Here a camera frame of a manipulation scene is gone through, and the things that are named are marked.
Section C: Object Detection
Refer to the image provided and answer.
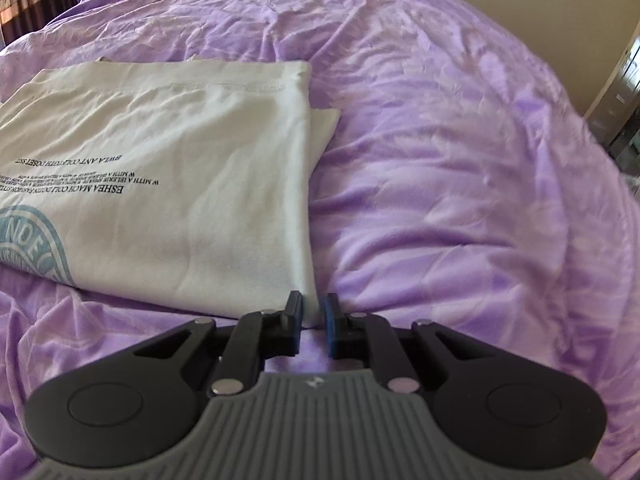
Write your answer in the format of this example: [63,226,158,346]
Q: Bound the white printed sweatshirt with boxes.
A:
[1,60,340,325]

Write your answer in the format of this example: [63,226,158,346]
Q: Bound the cream wooden door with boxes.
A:
[585,26,639,148]

